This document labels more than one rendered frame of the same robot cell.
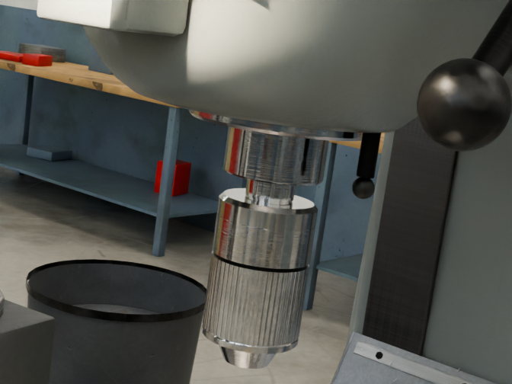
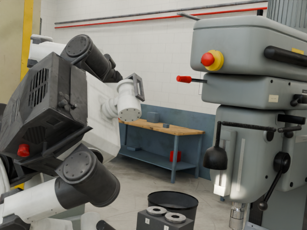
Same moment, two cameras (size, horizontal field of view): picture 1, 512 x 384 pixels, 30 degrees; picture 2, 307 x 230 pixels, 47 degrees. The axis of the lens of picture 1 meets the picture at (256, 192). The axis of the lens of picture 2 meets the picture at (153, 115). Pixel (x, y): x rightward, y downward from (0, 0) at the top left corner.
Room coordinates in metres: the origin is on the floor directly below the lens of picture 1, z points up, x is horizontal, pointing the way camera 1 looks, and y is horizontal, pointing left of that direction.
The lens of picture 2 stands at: (-0.79, 0.16, 1.68)
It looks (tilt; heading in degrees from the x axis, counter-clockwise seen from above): 5 degrees down; 7
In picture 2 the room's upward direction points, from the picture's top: 5 degrees clockwise
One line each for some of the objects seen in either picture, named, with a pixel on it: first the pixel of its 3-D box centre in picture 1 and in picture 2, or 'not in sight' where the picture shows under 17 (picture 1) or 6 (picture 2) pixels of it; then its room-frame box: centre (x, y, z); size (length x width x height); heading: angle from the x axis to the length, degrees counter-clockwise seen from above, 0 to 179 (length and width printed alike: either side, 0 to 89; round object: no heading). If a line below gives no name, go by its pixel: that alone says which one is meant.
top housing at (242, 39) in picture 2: not in sight; (257, 53); (0.45, -0.02, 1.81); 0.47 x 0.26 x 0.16; 142
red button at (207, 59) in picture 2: not in sight; (208, 59); (0.24, 0.15, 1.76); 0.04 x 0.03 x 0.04; 52
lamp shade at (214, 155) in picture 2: not in sight; (215, 156); (0.26, 0.10, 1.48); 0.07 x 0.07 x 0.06
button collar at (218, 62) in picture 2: not in sight; (213, 60); (0.26, 0.13, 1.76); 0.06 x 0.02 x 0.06; 52
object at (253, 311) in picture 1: (257, 278); (236, 219); (0.44, -0.01, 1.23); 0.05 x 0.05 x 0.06
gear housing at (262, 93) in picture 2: not in sight; (257, 91); (0.48, -0.03, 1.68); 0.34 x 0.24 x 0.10; 142
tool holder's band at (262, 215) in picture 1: (267, 208); (237, 210); (0.44, -0.01, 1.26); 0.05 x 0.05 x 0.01
